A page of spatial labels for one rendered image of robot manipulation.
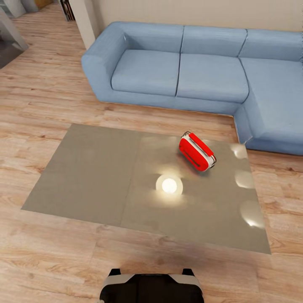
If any radio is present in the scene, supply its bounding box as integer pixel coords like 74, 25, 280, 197
179, 133, 216, 171

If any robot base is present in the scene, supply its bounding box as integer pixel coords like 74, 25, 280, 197
99, 268, 205, 303

